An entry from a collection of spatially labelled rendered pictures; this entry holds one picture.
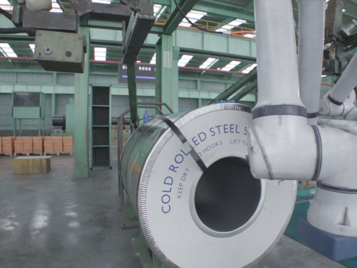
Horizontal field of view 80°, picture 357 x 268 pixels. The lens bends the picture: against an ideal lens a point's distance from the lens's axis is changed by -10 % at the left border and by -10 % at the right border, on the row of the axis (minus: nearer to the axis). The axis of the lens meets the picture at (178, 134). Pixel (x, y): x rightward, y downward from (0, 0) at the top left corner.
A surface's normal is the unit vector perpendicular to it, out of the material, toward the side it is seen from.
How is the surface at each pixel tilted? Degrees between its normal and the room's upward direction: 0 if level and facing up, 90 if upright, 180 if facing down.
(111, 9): 90
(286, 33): 81
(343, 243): 90
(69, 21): 90
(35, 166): 90
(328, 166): 109
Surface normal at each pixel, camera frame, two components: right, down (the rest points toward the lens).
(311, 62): -0.36, 0.38
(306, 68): -0.66, 0.34
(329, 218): -0.77, -0.32
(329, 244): -0.99, 0.00
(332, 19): -0.91, -0.26
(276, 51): -0.37, -0.15
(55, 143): 0.35, 0.02
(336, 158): -0.29, 0.07
